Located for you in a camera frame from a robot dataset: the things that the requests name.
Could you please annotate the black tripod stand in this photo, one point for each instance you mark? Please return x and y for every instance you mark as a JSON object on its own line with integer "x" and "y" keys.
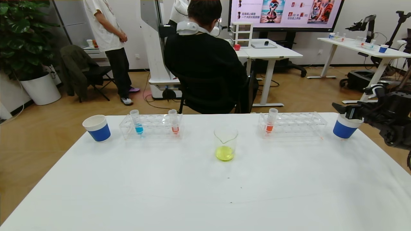
{"x": 399, "y": 25}

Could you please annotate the small blue paper cup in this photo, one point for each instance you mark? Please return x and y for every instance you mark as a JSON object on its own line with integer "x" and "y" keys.
{"x": 382, "y": 49}

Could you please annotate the green leafy plant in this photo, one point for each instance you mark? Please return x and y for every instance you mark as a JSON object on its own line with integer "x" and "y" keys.
{"x": 22, "y": 35}

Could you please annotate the tall white robot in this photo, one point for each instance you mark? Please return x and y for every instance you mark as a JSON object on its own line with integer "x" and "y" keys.
{"x": 154, "y": 48}

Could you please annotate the clear acrylic tube rack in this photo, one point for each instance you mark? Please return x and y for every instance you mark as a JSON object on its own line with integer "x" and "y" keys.
{"x": 298, "y": 125}
{"x": 155, "y": 126}

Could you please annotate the white neck headset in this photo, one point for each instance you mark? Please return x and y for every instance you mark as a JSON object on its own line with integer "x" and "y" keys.
{"x": 188, "y": 28}

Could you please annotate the small white paper cup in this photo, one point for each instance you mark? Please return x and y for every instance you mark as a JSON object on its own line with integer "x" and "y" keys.
{"x": 89, "y": 43}

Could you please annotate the white height-adjustable desk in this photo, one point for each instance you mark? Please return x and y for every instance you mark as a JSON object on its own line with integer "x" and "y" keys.
{"x": 359, "y": 48}
{"x": 273, "y": 53}

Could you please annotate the seated person black sweater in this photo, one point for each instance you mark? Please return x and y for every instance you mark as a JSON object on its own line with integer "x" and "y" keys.
{"x": 205, "y": 61}

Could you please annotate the white plant pot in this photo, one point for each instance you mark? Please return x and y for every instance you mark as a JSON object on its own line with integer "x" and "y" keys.
{"x": 40, "y": 89}

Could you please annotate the black robot arm with gripper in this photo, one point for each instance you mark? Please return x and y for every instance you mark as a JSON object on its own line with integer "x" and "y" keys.
{"x": 369, "y": 24}

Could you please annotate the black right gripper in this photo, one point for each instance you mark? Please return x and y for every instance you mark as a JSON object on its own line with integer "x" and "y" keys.
{"x": 351, "y": 113}

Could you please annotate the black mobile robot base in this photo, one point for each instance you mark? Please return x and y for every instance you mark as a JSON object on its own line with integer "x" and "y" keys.
{"x": 362, "y": 80}

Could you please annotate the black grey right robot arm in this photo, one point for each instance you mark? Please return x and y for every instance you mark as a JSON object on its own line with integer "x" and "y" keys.
{"x": 398, "y": 125}

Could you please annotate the white drawer cabinet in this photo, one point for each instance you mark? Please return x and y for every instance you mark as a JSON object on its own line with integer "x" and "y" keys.
{"x": 94, "y": 53}

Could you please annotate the black display stand base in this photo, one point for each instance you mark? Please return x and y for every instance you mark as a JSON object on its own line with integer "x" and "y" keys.
{"x": 292, "y": 64}

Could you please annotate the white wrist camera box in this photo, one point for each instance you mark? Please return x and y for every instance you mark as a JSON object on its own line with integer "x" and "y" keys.
{"x": 375, "y": 89}

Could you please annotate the black folding chair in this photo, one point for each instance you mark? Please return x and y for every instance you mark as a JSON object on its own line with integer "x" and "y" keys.
{"x": 96, "y": 75}

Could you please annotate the white drawer organizer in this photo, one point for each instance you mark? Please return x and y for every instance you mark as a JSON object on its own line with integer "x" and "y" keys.
{"x": 242, "y": 33}

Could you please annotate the dark green jacket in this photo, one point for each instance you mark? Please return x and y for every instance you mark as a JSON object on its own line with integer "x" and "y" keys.
{"x": 75, "y": 70}

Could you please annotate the small clear tube rack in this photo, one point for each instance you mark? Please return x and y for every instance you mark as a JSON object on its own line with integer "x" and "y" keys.
{"x": 337, "y": 38}
{"x": 366, "y": 45}

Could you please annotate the large display screen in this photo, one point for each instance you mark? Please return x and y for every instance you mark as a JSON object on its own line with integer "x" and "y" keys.
{"x": 289, "y": 12}

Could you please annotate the blue white paper cup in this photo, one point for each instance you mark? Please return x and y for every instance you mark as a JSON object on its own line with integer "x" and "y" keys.
{"x": 98, "y": 128}
{"x": 345, "y": 129}

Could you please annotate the clear glass beaker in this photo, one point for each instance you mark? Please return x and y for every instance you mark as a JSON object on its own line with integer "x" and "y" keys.
{"x": 226, "y": 144}

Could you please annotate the grey flat tray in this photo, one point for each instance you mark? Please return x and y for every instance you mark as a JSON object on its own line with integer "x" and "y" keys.
{"x": 263, "y": 46}

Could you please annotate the blue liquid test tube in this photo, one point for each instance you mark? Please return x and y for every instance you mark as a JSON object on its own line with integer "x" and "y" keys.
{"x": 137, "y": 123}

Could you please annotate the small red ball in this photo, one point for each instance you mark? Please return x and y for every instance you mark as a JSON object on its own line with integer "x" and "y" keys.
{"x": 237, "y": 47}

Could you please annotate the red liquid test tube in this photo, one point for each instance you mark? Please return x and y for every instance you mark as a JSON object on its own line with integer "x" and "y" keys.
{"x": 175, "y": 123}
{"x": 269, "y": 123}

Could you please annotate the standing person white shirt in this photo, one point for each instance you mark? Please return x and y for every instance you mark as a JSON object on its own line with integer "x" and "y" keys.
{"x": 110, "y": 32}

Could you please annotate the black office chair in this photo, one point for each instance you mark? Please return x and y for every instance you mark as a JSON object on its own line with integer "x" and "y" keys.
{"x": 205, "y": 96}

